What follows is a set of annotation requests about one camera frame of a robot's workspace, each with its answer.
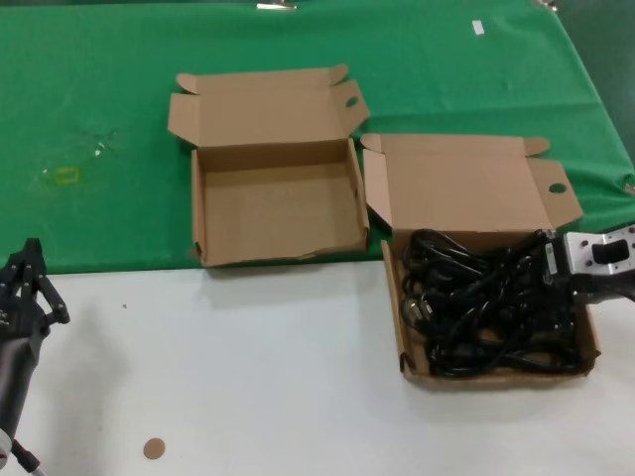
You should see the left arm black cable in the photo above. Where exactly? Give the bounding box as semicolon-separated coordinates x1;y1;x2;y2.
12;438;46;476

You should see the green tablecloth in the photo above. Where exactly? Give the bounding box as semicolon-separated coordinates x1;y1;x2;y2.
0;0;635;277

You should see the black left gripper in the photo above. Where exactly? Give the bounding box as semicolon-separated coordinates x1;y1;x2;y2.
0;237;71;433

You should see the shallow open cardboard box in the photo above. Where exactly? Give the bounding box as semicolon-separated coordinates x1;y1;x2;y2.
167;63;371;270

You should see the open cardboard box round hole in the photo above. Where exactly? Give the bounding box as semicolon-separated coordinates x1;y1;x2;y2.
360;132;601;394

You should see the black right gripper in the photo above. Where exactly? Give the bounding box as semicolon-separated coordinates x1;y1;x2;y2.
544;236;635;309

